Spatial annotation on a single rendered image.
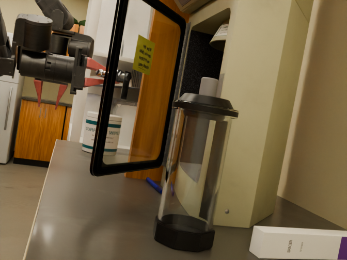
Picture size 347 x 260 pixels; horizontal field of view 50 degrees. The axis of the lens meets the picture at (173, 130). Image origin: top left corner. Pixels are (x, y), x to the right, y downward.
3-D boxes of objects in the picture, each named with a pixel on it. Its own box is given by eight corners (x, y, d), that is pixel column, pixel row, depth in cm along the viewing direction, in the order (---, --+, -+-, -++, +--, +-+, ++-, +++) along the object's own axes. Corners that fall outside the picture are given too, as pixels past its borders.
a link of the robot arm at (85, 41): (60, 15, 110) (51, 8, 101) (99, 22, 110) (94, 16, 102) (54, 55, 111) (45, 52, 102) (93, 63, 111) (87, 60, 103)
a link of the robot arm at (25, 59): (18, 68, 82) (13, 78, 77) (20, 38, 79) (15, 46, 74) (51, 74, 84) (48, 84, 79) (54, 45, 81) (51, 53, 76)
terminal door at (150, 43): (161, 167, 102) (187, 20, 100) (91, 177, 74) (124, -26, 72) (159, 166, 102) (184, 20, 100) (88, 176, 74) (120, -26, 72)
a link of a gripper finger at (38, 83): (56, 110, 104) (62, 77, 104) (29, 106, 102) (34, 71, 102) (57, 109, 111) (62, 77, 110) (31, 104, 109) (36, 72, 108)
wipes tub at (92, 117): (113, 151, 153) (119, 115, 152) (117, 157, 141) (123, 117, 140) (80, 147, 150) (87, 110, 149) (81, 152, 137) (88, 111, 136)
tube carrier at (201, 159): (208, 226, 68) (229, 110, 67) (222, 249, 57) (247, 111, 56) (149, 218, 67) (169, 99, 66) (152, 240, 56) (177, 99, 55)
